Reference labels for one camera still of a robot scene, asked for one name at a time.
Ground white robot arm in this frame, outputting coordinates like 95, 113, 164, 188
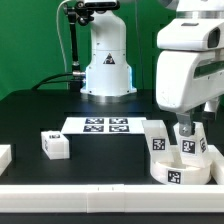
81, 0, 224, 136

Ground white cable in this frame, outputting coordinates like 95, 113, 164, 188
55, 0, 73, 74

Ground white left fence piece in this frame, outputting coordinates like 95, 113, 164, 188
0, 145, 12, 176

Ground white marker base sheet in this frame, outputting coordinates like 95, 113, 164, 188
61, 117, 146, 134

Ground white round stool seat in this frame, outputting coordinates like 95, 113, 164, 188
150, 161, 211, 185

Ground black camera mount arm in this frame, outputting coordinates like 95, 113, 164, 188
63, 0, 101, 79

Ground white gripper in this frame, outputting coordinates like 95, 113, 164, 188
156, 19, 224, 137

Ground white front fence bar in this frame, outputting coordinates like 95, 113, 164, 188
0, 185, 224, 213

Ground black cables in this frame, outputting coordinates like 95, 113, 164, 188
31, 72, 86, 91

